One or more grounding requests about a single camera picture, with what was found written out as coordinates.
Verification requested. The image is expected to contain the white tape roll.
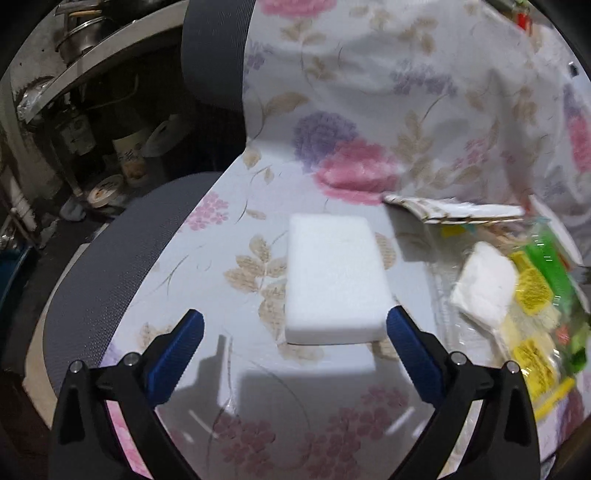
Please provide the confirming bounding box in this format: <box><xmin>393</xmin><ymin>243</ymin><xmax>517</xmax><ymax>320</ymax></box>
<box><xmin>88</xmin><ymin>174</ymin><xmax>127</xmax><ymax>208</ymax></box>

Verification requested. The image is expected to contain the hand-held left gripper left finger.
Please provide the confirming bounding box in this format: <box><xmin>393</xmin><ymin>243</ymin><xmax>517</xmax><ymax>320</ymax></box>
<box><xmin>50</xmin><ymin>308</ymin><xmax>206</xmax><ymax>480</ymax></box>

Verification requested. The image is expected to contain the yellow clear snack wrapper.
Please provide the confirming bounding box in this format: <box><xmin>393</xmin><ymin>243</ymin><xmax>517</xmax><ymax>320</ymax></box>
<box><xmin>508</xmin><ymin>337</ymin><xmax>561</xmax><ymax>402</ymax></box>
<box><xmin>510</xmin><ymin>251</ymin><xmax>555</xmax><ymax>317</ymax></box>

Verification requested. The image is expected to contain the dark labelled bottle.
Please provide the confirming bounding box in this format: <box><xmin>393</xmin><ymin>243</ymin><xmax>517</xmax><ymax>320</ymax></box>
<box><xmin>58</xmin><ymin>104</ymin><xmax>98</xmax><ymax>155</ymax></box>

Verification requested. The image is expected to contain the green plastic wrapper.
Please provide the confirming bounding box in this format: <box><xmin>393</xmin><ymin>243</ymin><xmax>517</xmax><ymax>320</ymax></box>
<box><xmin>524</xmin><ymin>228</ymin><xmax>578</xmax><ymax>278</ymax></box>

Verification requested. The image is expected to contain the steel cooking pot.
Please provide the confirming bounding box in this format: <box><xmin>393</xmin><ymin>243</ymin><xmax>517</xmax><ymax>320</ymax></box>
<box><xmin>55</xmin><ymin>0</ymin><xmax>121</xmax><ymax>63</ymax></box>

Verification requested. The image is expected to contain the crumpled aluminium foil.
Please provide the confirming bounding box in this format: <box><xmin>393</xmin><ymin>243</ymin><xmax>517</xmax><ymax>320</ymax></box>
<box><xmin>17</xmin><ymin>78</ymin><xmax>56</xmax><ymax>121</ymax></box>

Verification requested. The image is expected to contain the white foam block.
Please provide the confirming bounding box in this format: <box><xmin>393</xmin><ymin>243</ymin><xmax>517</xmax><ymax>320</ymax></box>
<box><xmin>284</xmin><ymin>213</ymin><xmax>399</xmax><ymax>346</ymax></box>

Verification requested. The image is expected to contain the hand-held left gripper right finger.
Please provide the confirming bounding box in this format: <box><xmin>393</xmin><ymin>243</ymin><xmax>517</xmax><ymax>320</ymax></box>
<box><xmin>385</xmin><ymin>305</ymin><xmax>541</xmax><ymax>480</ymax></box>

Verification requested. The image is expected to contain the floral printed cloth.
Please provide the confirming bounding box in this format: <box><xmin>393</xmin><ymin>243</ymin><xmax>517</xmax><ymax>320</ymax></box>
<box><xmin>104</xmin><ymin>0</ymin><xmax>591</xmax><ymax>480</ymax></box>

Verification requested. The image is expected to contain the metal kitchen shelf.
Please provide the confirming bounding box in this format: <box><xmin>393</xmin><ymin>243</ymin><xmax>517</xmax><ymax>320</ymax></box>
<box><xmin>18</xmin><ymin>9</ymin><xmax>185</xmax><ymax>125</ymax></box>

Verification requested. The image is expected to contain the white pipe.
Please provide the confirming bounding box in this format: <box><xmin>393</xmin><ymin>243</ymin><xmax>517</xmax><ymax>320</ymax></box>
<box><xmin>9</xmin><ymin>175</ymin><xmax>38</xmax><ymax>232</ymax></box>

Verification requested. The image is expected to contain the small white sponge piece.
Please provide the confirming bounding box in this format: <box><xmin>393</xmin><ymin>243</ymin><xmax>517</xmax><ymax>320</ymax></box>
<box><xmin>450</xmin><ymin>241</ymin><xmax>519</xmax><ymax>329</ymax></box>

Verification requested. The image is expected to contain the white labelled jar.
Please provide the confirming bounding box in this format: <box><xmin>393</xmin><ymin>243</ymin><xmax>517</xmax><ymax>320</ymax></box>
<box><xmin>113</xmin><ymin>129</ymin><xmax>153</xmax><ymax>185</ymax></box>

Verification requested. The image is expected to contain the grey mesh office chair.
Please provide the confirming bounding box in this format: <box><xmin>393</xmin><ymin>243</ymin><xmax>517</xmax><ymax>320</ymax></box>
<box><xmin>44</xmin><ymin>0</ymin><xmax>257</xmax><ymax>398</ymax></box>

